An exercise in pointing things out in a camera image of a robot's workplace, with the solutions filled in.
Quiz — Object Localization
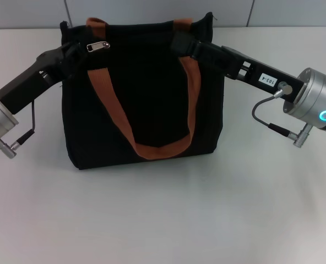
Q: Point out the silver zipper pull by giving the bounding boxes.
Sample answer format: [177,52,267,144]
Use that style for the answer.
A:
[85,40,111,52]

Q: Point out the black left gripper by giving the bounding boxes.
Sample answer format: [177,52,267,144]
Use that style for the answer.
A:
[0,42,88,115]

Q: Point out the right gripper cable with plug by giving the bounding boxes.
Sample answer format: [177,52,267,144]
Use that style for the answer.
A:
[251,81,314,149]

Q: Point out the black bag with brown handles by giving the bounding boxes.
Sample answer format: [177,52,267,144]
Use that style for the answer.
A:
[59,12,225,171]

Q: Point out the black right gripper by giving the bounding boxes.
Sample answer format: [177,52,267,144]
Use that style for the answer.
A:
[170,32,307,104]

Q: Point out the gripper cable with plug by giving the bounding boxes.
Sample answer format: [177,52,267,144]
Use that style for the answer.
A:
[251,81,314,149]
[0,100,37,160]

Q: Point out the left gripper cable with plug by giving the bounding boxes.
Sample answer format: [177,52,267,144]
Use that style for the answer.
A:
[0,100,37,160]

